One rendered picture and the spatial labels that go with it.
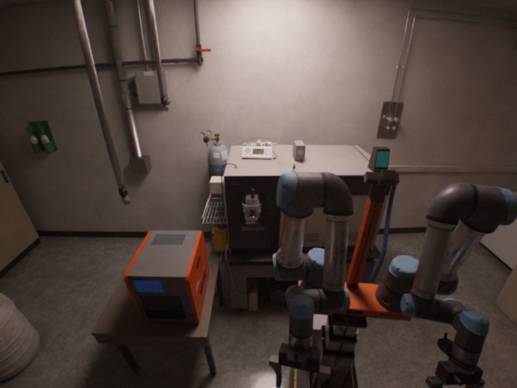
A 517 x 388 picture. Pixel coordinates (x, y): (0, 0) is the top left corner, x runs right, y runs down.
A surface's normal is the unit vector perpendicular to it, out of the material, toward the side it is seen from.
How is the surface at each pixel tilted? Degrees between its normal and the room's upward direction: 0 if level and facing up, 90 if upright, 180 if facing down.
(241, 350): 0
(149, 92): 90
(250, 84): 90
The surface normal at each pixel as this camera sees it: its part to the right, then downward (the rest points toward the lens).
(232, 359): 0.00, -0.88
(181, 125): 0.02, 0.48
